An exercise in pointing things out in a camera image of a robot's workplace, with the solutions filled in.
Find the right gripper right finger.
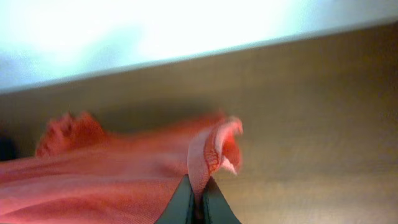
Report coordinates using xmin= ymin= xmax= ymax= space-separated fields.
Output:
xmin=202 ymin=177 xmax=241 ymax=224

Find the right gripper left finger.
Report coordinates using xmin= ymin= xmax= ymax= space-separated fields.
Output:
xmin=155 ymin=175 xmax=195 ymax=224

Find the orange printed t-shirt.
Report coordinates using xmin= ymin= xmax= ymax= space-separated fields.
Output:
xmin=1 ymin=113 xmax=243 ymax=223

